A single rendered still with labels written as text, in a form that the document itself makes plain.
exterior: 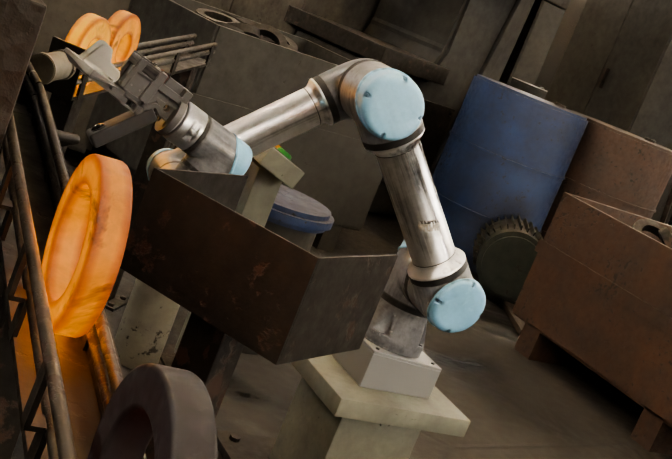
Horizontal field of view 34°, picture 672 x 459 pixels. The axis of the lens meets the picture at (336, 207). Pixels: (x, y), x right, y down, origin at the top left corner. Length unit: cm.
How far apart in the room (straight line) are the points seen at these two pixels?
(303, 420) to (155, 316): 50
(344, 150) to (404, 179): 237
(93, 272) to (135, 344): 161
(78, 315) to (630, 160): 438
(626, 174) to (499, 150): 66
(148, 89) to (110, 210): 78
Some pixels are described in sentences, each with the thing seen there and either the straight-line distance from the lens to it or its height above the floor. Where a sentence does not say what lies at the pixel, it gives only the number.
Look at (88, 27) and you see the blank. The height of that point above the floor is 76.
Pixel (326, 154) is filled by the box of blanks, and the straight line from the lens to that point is 428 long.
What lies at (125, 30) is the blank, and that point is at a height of 76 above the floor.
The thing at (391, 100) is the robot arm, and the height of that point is 86.
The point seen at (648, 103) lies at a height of 106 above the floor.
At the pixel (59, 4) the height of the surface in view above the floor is 56.
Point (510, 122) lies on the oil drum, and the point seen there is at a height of 74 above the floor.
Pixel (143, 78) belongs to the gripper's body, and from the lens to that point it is 180.
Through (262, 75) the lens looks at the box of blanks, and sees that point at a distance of 399.
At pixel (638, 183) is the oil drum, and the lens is 530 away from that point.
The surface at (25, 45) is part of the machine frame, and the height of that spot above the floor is 82.
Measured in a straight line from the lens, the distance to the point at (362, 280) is 135.
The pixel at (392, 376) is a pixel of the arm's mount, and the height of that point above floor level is 33.
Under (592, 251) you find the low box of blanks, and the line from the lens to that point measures 401.
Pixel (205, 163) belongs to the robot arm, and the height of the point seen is 65.
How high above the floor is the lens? 101
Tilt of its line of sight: 11 degrees down
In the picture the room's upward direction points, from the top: 22 degrees clockwise
